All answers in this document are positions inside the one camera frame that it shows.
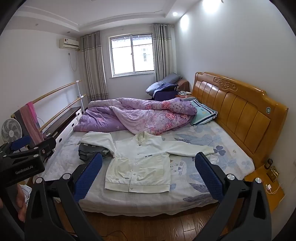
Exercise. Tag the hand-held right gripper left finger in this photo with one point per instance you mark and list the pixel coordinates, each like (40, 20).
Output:
(89, 177)

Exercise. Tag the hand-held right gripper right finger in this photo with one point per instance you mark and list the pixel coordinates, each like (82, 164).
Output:
(209, 177)

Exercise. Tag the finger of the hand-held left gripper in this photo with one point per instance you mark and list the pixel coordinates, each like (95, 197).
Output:
(20, 141)
(45, 145)

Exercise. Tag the grey clothes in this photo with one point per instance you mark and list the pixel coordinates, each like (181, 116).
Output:
(89, 150)

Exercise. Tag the white button jacket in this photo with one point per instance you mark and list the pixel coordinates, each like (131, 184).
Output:
(138, 166)

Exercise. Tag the person's left hand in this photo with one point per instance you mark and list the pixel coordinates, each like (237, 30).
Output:
(21, 204)

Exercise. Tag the black set-top box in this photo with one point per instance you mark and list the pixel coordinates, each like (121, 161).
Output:
(51, 133)

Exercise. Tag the white standing fan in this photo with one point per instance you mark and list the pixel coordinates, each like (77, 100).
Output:
(10, 131)

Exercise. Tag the pink grey-edged towel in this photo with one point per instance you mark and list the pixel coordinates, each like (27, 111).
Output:
(32, 125)

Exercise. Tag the white striped cloth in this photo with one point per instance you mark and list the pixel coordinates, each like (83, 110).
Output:
(28, 190)

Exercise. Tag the dark-topped white cabinet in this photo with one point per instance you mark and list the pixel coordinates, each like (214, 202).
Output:
(66, 118)

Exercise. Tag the bright pink cloth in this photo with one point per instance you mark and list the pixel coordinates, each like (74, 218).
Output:
(30, 107)

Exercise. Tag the pale floral bed sheet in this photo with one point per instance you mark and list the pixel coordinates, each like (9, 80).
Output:
(198, 141)

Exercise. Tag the wooden nightstand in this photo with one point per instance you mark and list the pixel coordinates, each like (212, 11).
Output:
(183, 84)
(183, 96)
(261, 183)

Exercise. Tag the small dark jar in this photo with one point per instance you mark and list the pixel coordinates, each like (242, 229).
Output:
(269, 163)

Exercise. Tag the gold box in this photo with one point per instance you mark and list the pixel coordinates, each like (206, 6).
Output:
(272, 173)

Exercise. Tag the teal striped pillow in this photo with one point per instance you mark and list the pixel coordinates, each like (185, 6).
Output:
(204, 113)

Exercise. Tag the wooden bed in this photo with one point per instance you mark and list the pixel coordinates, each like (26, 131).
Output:
(240, 111)

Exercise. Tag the purple floral quilt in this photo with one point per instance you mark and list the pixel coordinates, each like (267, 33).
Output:
(138, 115)

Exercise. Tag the white items on nightstand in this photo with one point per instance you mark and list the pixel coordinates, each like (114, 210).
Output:
(185, 93)

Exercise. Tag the grey striped curtain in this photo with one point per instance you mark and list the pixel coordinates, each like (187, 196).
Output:
(163, 53)
(94, 69)

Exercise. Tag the dark purple bundle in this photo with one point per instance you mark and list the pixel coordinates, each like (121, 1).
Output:
(165, 92)

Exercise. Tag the white air conditioner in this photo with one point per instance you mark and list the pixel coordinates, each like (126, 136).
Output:
(69, 43)

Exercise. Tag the blue-grey pillow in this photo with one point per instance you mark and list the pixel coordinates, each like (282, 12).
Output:
(166, 80)

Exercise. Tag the white framed window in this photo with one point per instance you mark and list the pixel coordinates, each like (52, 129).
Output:
(131, 54)

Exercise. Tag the round ceiling spotlight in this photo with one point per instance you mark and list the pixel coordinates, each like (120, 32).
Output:
(175, 14)

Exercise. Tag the long wooden wall bar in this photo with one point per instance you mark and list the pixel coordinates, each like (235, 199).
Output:
(67, 105)
(57, 90)

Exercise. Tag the white bar support post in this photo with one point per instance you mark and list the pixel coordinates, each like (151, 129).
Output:
(79, 97)

